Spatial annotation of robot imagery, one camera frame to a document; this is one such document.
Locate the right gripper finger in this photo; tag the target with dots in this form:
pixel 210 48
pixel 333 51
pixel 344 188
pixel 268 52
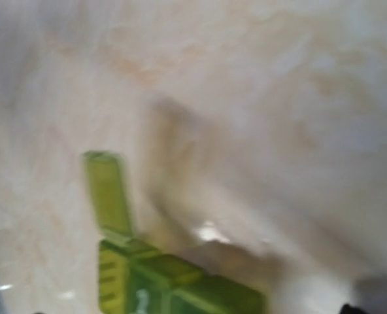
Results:
pixel 350 309

